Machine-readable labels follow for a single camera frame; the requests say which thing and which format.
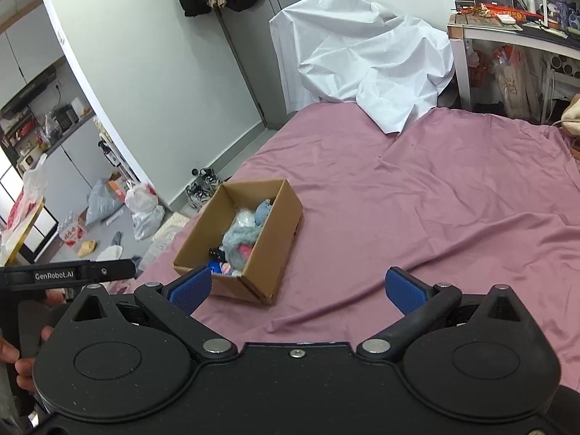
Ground white metal frame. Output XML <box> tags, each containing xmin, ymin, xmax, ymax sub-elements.
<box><xmin>541</xmin><ymin>57</ymin><xmax>572</xmax><ymax>125</ymax></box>

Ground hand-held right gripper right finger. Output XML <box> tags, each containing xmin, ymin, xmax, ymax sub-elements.
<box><xmin>357</xmin><ymin>267</ymin><xmax>526</xmax><ymax>362</ymax></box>

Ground beige cushion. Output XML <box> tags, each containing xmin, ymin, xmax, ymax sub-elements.
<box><xmin>562</xmin><ymin>95</ymin><xmax>580</xmax><ymax>137</ymax></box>

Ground person's left hand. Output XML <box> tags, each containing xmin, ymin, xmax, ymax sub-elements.
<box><xmin>0</xmin><ymin>290</ymin><xmax>65</xmax><ymax>393</ymax></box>

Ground grey sneaker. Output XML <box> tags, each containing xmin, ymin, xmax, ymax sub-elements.
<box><xmin>186</xmin><ymin>181</ymin><xmax>214</xmax><ymax>210</ymax></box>
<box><xmin>199</xmin><ymin>167</ymin><xmax>225</xmax><ymax>192</ymax></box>

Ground cardboard tubes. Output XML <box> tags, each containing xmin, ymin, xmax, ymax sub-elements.
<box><xmin>546</xmin><ymin>52</ymin><xmax>580</xmax><ymax>78</ymax></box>

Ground white kitchen cabinet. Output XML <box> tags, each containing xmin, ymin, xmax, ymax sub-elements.
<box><xmin>0</xmin><ymin>32</ymin><xmax>137</xmax><ymax>254</ymax></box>

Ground white desk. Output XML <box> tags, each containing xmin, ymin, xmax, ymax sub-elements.
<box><xmin>446</xmin><ymin>0</ymin><xmax>580</xmax><ymax>112</ymax></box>

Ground wooden round table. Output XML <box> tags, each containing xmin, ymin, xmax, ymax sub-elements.
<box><xmin>0</xmin><ymin>195</ymin><xmax>48</xmax><ymax>266</ymax></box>

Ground clear plastic bag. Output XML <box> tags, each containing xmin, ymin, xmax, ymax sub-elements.
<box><xmin>133</xmin><ymin>206</ymin><xmax>166</xmax><ymax>241</ymax></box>

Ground grey plastic bag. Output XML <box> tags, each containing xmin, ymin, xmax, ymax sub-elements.
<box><xmin>85</xmin><ymin>179</ymin><xmax>125</xmax><ymax>226</ymax></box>

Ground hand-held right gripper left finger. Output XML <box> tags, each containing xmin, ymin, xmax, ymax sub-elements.
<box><xmin>70</xmin><ymin>266</ymin><xmax>237</xmax><ymax>363</ymax></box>

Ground beige tote bag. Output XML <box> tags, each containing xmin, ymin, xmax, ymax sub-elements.
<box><xmin>496</xmin><ymin>47</ymin><xmax>544</xmax><ymax>121</ymax></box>

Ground range hood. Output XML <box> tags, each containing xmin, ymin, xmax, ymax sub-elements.
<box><xmin>0</xmin><ymin>67</ymin><xmax>57</xmax><ymax>114</ymax></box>

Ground white bag with red print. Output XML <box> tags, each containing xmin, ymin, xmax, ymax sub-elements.
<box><xmin>0</xmin><ymin>154</ymin><xmax>48</xmax><ymax>245</ymax></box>

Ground red white bottle pack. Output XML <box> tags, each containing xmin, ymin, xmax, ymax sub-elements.
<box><xmin>58</xmin><ymin>211</ymin><xmax>89</xmax><ymax>248</ymax></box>

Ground pink bed sheet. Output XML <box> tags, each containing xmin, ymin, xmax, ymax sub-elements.
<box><xmin>109</xmin><ymin>102</ymin><xmax>580</xmax><ymax>393</ymax></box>

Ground blue snack packet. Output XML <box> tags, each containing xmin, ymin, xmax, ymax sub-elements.
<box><xmin>207</xmin><ymin>259</ymin><xmax>243</xmax><ymax>278</ymax></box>

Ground black countertop oven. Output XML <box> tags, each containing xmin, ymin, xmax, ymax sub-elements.
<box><xmin>52</xmin><ymin>104</ymin><xmax>80</xmax><ymax>130</ymax></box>

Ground grey blue plush toy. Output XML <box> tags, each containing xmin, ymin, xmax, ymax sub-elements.
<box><xmin>222</xmin><ymin>199</ymin><xmax>275</xmax><ymax>273</ymax></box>

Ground white cloth cover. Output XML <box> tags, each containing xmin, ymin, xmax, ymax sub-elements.
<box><xmin>269</xmin><ymin>0</ymin><xmax>456</xmax><ymax>136</ymax></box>

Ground brown cardboard box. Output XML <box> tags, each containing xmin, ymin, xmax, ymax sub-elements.
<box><xmin>173</xmin><ymin>179</ymin><xmax>304</xmax><ymax>306</ymax></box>

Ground white red plastic bag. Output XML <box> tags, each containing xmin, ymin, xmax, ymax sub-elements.
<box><xmin>124</xmin><ymin>181</ymin><xmax>159</xmax><ymax>213</ymax></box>

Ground white plastic packaging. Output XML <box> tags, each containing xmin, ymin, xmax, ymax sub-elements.
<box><xmin>138</xmin><ymin>211</ymin><xmax>191</xmax><ymax>273</ymax></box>

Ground grey door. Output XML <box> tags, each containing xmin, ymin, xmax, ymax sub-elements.
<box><xmin>213</xmin><ymin>0</ymin><xmax>324</xmax><ymax>130</ymax></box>

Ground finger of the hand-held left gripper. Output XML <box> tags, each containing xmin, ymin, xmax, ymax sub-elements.
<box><xmin>91</xmin><ymin>258</ymin><xmax>137</xmax><ymax>282</ymax></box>

